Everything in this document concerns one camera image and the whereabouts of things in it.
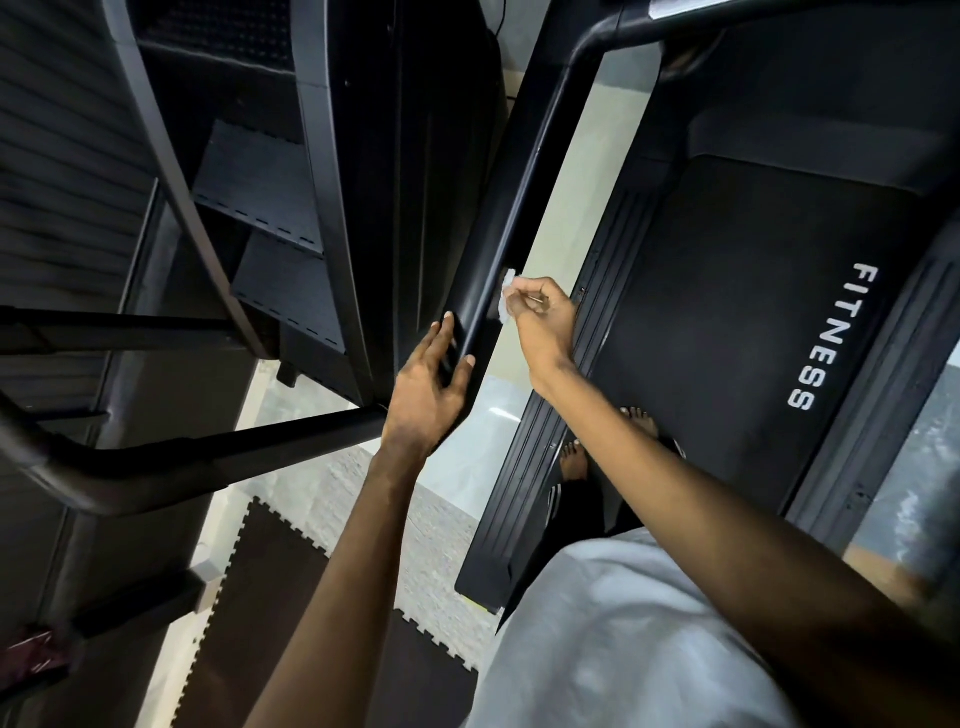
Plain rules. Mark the person's left hand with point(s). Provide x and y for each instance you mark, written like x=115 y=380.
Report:
x=423 y=393

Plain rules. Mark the person's right hand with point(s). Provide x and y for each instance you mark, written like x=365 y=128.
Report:
x=548 y=323

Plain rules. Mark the small white wipe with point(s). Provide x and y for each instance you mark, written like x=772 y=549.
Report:
x=507 y=293

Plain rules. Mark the black treadmill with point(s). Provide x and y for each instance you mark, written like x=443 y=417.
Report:
x=735 y=285

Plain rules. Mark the person's left forearm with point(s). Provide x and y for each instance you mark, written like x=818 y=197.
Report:
x=338 y=600

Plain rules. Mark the person's right forearm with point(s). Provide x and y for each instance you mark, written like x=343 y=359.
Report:
x=735 y=555

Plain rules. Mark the person's bare foot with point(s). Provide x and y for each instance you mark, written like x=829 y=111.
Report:
x=641 y=422
x=573 y=459

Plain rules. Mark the black striped trousers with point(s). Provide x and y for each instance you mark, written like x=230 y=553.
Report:
x=578 y=518

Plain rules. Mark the black stair climber machine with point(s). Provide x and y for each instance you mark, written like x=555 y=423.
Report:
x=375 y=180

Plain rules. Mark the black interlocking foam mat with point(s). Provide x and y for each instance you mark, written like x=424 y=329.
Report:
x=270 y=630

